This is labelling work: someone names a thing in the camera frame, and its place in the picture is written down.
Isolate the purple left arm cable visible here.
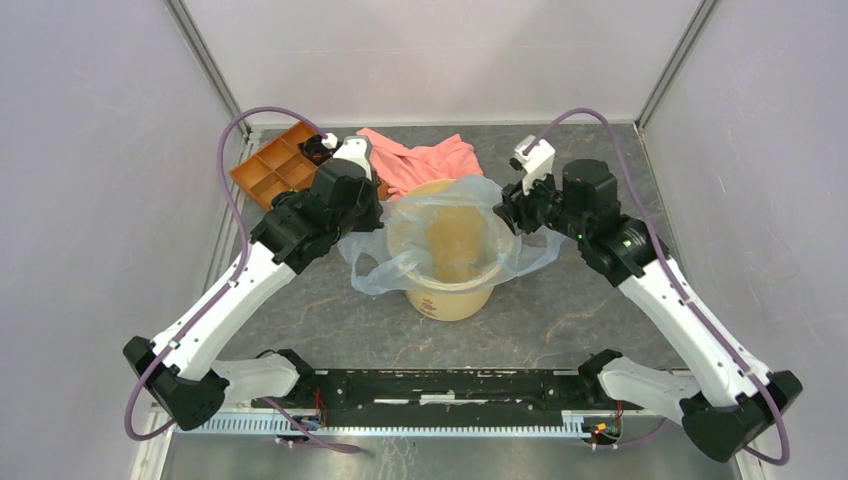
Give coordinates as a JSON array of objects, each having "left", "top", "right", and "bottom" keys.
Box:
[{"left": 123, "top": 105, "right": 326, "bottom": 444}]

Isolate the light blue plastic trash bag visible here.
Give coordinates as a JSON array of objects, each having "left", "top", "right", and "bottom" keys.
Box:
[{"left": 337, "top": 175, "right": 565, "bottom": 295}]

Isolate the black bag roll top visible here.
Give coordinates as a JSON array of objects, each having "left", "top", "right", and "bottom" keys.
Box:
[{"left": 298, "top": 134, "right": 334, "bottom": 166}]

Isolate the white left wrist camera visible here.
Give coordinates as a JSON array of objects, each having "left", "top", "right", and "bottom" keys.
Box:
[{"left": 320, "top": 133, "right": 376, "bottom": 181}]

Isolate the pink cloth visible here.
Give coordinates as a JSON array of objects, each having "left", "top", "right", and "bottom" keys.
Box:
[{"left": 356, "top": 128, "right": 483, "bottom": 200}]

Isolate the yellow trash bin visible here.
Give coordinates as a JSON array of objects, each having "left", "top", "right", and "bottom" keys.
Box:
[{"left": 386, "top": 175, "right": 519, "bottom": 322}]

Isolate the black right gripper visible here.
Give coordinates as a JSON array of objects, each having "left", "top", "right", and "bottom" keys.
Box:
[{"left": 492, "top": 162, "right": 589, "bottom": 241}]

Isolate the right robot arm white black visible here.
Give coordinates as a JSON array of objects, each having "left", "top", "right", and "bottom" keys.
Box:
[{"left": 495, "top": 158, "right": 803, "bottom": 462}]

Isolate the aluminium slotted cable rail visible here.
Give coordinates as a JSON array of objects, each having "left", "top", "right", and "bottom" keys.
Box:
[{"left": 191, "top": 410, "right": 600, "bottom": 440}]

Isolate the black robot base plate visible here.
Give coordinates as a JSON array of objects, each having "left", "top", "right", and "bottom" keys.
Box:
[{"left": 276, "top": 369, "right": 638, "bottom": 428}]

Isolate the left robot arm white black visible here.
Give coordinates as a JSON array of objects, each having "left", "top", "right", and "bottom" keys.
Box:
[{"left": 123, "top": 158, "right": 382, "bottom": 431}]

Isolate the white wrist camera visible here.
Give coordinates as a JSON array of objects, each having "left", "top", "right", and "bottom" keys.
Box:
[
  {"left": 320, "top": 133, "right": 376, "bottom": 181},
  {"left": 509, "top": 135, "right": 555, "bottom": 196}
]

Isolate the orange compartment tray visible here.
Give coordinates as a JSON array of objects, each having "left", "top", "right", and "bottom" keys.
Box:
[{"left": 230, "top": 122, "right": 388, "bottom": 210}]

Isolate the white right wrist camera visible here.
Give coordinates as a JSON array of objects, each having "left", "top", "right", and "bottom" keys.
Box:
[{"left": 509, "top": 135, "right": 555, "bottom": 196}]

